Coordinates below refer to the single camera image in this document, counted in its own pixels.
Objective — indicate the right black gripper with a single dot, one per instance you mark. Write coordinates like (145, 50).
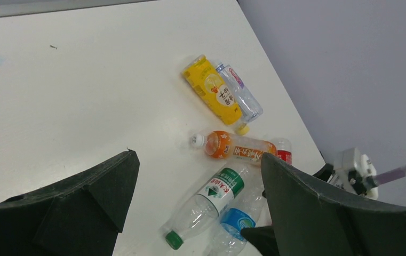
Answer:
(263, 238)

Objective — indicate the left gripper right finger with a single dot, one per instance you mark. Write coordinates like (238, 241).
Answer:
(311, 217)

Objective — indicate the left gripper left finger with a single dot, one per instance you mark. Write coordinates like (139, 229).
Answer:
(79, 215)

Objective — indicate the blue label clear bottle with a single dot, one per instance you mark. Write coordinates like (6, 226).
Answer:
(243, 213)

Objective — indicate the green cap water bottle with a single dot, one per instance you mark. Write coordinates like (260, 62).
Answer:
(207, 204)

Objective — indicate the red label bottle near right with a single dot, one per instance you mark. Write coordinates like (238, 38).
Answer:
(283, 149)

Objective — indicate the orange drink bottle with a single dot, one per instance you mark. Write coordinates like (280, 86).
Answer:
(228, 146)

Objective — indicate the small blue label bottle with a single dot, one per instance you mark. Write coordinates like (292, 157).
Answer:
(250, 107)

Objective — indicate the yellow juice bottle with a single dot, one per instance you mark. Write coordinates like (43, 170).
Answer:
(211, 88)

